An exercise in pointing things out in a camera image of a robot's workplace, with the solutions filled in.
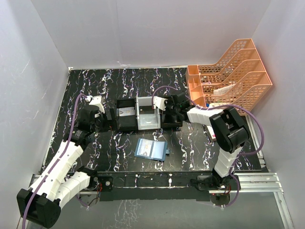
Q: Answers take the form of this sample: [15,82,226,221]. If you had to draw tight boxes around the blue card holder wallet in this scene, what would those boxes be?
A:
[134,138,169,162]

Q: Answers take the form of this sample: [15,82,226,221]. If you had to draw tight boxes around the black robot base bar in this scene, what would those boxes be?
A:
[78,171,242,203]

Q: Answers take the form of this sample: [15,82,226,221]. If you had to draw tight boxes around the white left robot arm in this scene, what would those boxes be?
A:
[17,105,117,229]

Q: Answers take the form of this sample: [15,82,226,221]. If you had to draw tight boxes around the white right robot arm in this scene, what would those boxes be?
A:
[152,93,250,189]

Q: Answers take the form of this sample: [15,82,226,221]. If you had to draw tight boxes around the black right card tray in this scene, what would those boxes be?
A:
[161,95,183,129]

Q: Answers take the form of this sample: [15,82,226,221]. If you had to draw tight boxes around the black card tray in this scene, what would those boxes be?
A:
[161,95,183,129]
[116,98,137,131]

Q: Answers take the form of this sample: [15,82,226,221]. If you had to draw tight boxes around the black left card tray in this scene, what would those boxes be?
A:
[116,98,137,131]

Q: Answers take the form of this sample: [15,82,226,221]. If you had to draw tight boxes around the black card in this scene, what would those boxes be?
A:
[139,105,154,115]

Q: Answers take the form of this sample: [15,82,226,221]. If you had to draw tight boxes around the white silver card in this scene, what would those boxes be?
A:
[118,107,135,117]

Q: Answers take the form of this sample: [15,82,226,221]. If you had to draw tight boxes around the white middle card tray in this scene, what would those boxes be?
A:
[136,96,161,131]

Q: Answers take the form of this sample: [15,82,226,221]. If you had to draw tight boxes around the white bottle in organizer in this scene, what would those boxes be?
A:
[207,103,230,108]

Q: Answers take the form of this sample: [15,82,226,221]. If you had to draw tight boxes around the white paper in organizer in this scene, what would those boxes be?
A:
[213,83,235,96]

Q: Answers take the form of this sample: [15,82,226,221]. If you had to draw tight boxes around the orange plastic file organizer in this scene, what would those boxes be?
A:
[186,38,273,111]

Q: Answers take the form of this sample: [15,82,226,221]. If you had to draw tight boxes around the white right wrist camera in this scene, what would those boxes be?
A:
[152,96,167,111]

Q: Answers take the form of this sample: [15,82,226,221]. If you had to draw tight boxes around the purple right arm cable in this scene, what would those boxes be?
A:
[152,85,265,208]

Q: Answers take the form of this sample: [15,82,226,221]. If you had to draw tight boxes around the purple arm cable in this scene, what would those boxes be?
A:
[22,93,89,229]
[152,85,265,208]

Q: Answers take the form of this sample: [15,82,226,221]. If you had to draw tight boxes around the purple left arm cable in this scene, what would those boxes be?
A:
[22,93,89,229]

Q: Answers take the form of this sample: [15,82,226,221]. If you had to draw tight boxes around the aluminium frame rail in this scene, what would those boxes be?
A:
[16,114,295,229]

